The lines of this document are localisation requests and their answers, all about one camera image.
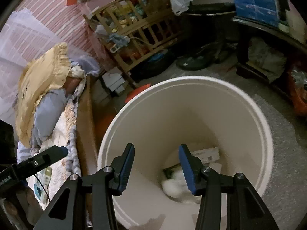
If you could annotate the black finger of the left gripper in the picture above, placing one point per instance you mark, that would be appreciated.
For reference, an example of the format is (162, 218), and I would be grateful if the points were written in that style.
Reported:
(44, 159)

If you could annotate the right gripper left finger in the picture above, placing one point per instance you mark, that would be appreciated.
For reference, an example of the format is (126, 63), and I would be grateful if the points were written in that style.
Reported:
(67, 209)

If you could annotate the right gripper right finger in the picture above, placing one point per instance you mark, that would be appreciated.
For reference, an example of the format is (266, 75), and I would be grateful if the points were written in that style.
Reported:
(245, 207)

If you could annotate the white plastic trash bucket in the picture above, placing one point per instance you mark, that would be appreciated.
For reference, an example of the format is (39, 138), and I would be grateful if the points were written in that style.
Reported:
(200, 111)

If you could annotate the floral peach bed cover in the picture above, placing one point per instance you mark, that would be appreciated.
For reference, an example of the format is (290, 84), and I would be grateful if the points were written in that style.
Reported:
(48, 181)

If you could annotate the light blue grey blanket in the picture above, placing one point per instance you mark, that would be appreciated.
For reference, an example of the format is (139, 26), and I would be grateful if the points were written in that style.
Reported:
(53, 104)

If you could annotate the white paper box in bucket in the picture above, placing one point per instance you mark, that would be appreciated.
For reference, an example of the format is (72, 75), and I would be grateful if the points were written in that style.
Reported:
(207, 155)

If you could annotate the white crumpled tissue in bucket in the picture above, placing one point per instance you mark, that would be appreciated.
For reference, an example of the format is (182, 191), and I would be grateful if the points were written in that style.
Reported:
(176, 187)

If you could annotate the yellow ruffled pillow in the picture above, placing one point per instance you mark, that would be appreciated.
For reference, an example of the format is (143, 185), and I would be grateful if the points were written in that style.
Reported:
(46, 73)

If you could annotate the white cardboard boxes stack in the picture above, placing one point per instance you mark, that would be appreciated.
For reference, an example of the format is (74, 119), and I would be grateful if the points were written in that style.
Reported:
(110, 84)

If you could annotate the pink striped bed sheet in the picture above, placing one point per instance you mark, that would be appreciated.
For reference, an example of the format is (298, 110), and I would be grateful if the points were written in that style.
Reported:
(34, 27)

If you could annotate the black fan base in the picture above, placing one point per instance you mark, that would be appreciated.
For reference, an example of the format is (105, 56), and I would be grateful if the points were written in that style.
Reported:
(193, 64)

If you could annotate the wooden baby crib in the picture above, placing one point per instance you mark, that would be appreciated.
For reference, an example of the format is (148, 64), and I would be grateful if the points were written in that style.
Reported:
(133, 30)

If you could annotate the blue patterned package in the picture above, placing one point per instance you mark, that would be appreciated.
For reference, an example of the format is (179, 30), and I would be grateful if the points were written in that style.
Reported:
(264, 11)

